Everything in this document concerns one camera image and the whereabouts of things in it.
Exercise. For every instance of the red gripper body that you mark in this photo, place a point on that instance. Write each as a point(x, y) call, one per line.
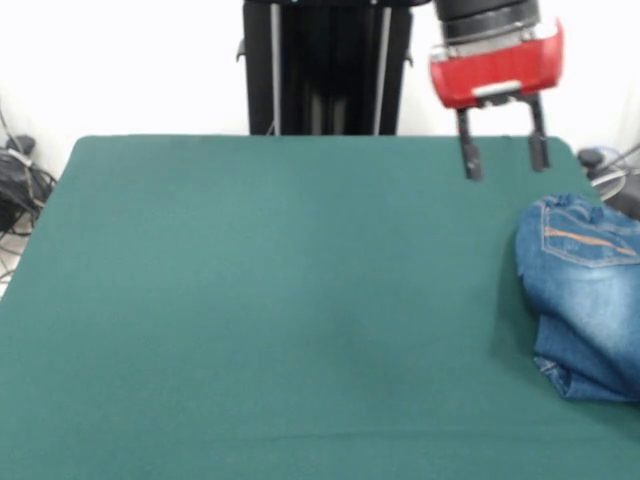
point(490, 75)

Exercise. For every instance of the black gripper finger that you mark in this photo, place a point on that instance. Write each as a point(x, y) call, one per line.
point(472, 155)
point(539, 150)

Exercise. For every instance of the blue denim jeans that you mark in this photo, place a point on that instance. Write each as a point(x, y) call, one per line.
point(585, 300)

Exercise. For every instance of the dark green table cloth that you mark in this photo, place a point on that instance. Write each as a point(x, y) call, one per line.
point(275, 300)

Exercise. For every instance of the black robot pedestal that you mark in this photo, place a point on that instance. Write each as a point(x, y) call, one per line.
point(260, 75)

